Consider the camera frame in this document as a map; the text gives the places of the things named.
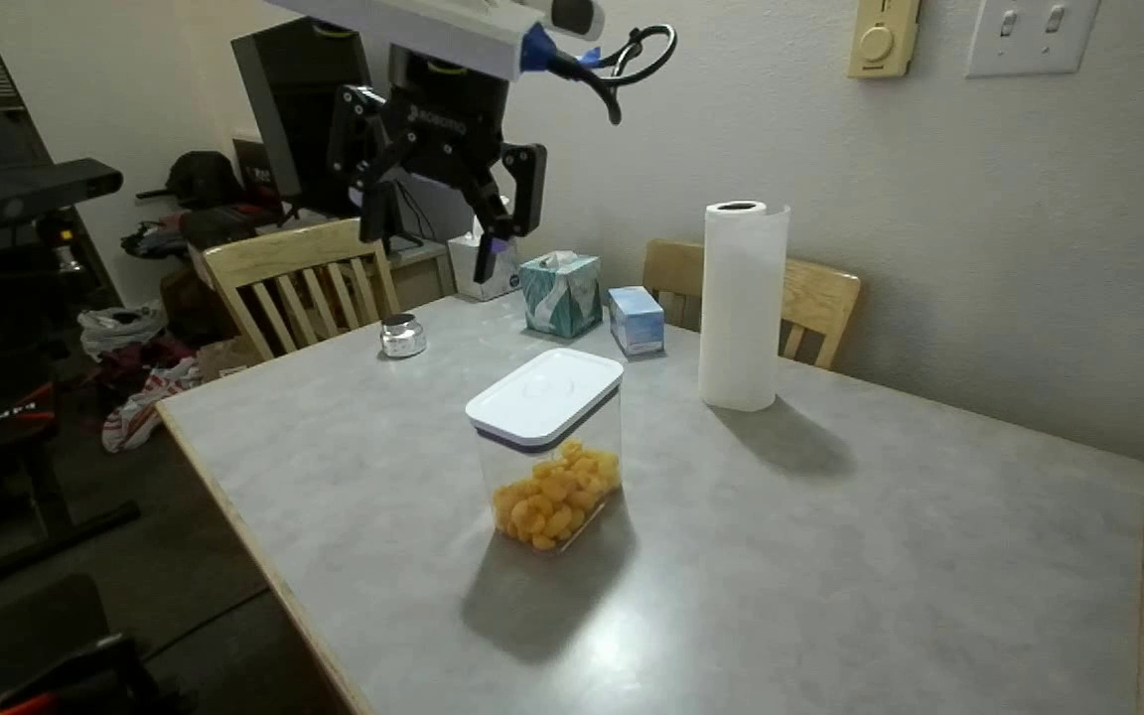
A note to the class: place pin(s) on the beige wall thermostat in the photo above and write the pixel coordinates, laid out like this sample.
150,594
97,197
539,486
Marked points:
883,37

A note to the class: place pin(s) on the black monitor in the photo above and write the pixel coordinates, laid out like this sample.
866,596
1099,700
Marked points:
297,105

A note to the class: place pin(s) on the translucent white box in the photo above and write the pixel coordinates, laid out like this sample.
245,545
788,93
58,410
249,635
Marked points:
465,270

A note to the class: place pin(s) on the white light switch plate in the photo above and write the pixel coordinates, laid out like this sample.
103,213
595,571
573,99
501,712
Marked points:
1036,33

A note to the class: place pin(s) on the white container lid with button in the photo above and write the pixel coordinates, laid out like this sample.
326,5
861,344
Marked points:
544,394

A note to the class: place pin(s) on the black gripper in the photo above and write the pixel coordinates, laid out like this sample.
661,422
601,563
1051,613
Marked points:
446,122

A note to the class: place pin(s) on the plain back wooden chair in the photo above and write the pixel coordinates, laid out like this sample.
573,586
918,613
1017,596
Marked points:
821,300

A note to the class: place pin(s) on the black cap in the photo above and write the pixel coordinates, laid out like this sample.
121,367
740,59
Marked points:
200,177

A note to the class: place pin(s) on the pile of clothes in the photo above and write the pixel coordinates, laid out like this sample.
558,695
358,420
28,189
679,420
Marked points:
137,379

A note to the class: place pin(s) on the wooden slat back chair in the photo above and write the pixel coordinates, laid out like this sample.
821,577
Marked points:
301,259

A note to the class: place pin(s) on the round silver metal tin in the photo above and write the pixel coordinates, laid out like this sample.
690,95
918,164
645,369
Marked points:
401,340

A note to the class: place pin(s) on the black camera bar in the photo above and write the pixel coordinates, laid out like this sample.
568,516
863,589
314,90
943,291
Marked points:
39,189

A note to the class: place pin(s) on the clear plastic container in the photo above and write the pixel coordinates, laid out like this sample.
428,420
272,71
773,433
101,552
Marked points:
552,463

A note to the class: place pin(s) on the small blue box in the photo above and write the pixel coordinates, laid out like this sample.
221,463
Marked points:
638,318

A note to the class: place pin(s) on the black bag with red trim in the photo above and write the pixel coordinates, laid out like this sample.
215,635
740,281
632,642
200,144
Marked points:
81,677

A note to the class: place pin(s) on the black stand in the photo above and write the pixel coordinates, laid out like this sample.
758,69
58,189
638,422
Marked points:
16,400

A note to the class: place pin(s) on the yellow snack pieces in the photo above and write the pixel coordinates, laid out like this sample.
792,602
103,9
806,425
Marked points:
558,498

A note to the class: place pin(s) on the white paper towel roll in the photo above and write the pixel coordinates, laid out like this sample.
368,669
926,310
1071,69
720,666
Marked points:
740,303

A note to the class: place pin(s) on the teal tissue box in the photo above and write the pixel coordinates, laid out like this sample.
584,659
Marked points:
560,294

